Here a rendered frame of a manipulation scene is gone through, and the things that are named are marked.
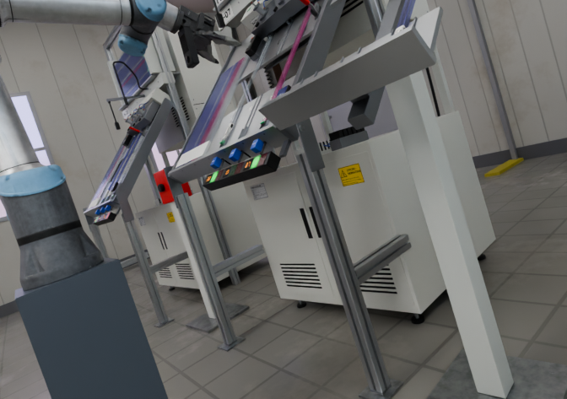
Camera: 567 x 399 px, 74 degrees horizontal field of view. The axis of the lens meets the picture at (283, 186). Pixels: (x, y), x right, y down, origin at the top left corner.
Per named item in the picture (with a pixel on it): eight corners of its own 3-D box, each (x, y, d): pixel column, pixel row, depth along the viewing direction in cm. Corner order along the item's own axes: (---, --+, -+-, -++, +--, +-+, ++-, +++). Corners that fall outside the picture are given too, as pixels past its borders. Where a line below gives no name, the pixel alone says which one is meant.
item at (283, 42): (329, 37, 113) (317, 25, 110) (218, 107, 163) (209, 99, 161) (353, -32, 127) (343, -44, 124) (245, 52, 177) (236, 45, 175)
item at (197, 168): (293, 142, 97) (272, 126, 94) (183, 183, 148) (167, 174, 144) (294, 137, 98) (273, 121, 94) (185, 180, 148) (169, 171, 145)
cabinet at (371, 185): (426, 332, 117) (367, 140, 113) (283, 311, 170) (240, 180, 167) (500, 252, 159) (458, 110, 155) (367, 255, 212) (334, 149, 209)
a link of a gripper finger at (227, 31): (243, 25, 119) (213, 22, 119) (240, 41, 117) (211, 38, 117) (243, 32, 122) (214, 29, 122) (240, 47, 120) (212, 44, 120)
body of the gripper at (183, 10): (218, 20, 121) (182, 0, 114) (213, 44, 118) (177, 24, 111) (206, 32, 127) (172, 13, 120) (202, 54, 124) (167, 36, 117)
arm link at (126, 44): (121, 32, 98) (131, -4, 100) (113, 51, 107) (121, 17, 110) (152, 45, 102) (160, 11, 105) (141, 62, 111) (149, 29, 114)
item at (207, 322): (208, 333, 173) (153, 169, 169) (186, 326, 191) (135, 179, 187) (249, 308, 188) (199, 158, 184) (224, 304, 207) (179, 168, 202)
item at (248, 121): (287, 132, 96) (278, 125, 95) (179, 177, 147) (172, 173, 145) (307, 77, 104) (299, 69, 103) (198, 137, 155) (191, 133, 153)
